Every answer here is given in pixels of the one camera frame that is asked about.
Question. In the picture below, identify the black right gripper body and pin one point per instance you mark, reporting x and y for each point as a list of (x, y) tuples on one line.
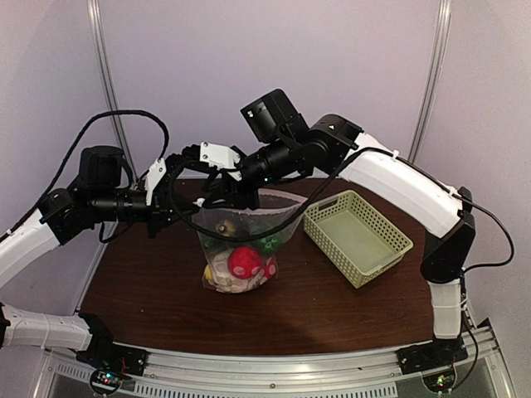
[(278, 161)]

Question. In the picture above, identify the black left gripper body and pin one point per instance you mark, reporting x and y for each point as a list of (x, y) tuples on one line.
[(106, 206)]

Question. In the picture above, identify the green toy pepper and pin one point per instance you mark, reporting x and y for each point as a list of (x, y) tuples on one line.
[(267, 245)]

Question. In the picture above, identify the purple toy eggplant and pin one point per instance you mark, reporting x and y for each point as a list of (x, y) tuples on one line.
[(226, 228)]

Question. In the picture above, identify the red toy tomato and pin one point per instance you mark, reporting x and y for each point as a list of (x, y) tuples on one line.
[(270, 269), (244, 262)]

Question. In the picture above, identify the clear zip top bag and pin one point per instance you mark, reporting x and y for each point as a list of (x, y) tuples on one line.
[(275, 207)]

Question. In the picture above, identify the yellow toy pepper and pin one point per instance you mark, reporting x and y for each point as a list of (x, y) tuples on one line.
[(207, 275)]

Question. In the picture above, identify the white toy cauliflower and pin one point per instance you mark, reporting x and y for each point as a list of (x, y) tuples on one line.
[(223, 281)]

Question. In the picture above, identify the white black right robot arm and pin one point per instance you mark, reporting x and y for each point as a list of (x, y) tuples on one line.
[(340, 148)]

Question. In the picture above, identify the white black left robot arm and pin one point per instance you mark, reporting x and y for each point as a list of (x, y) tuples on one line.
[(55, 221)]

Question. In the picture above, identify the pale green perforated basket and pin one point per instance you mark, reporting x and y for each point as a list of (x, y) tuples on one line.
[(357, 238)]

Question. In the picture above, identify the left circuit board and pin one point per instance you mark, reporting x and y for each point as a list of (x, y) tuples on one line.
[(105, 382)]

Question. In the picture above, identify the circuit board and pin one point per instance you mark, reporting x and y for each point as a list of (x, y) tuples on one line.
[(439, 382), (105, 382)]

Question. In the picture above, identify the right circuit board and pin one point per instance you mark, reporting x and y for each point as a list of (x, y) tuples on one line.
[(439, 382)]

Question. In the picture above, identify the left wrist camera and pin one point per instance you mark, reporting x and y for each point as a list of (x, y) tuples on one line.
[(156, 181)]

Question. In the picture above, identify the aluminium left corner post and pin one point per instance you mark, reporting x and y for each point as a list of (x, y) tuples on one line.
[(98, 33)]

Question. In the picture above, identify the aluminium corner post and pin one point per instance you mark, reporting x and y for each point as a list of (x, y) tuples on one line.
[(98, 33), (438, 55)]

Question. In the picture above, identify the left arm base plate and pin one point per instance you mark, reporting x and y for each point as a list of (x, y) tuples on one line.
[(119, 359)]

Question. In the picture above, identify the aluminium right corner post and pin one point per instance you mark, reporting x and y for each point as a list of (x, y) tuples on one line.
[(438, 55)]

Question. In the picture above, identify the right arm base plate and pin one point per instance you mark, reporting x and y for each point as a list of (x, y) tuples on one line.
[(431, 355)]

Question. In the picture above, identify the aluminium front rail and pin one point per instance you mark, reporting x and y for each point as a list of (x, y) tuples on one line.
[(371, 373)]

